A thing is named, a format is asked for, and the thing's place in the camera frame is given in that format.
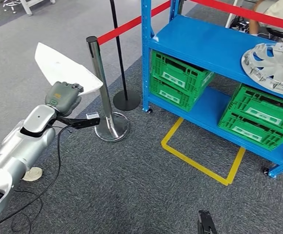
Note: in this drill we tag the grey wheel hubcap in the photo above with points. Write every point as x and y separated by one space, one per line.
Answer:
275 69

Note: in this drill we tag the white triangular plastic part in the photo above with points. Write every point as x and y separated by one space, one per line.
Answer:
60 68

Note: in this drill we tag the white desk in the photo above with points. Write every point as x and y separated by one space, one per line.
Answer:
231 16

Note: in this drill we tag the black pole with round base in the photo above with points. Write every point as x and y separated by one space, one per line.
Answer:
126 100

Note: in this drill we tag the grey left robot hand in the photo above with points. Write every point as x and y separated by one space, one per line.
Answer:
62 98

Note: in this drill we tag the person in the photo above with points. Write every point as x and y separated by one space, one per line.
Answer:
277 13

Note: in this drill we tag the chrome stool base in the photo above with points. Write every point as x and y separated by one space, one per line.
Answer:
11 4

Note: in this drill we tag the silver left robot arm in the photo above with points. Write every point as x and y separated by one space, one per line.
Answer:
22 151

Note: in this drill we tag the white table frame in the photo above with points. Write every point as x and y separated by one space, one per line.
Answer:
26 8

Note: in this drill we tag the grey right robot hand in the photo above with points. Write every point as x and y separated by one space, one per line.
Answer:
206 224

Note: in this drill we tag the blue metal shelf rack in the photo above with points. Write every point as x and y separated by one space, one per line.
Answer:
205 42

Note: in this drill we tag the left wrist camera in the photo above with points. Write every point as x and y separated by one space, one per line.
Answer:
82 122

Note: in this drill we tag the white round floor disc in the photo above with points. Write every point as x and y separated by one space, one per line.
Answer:
32 174

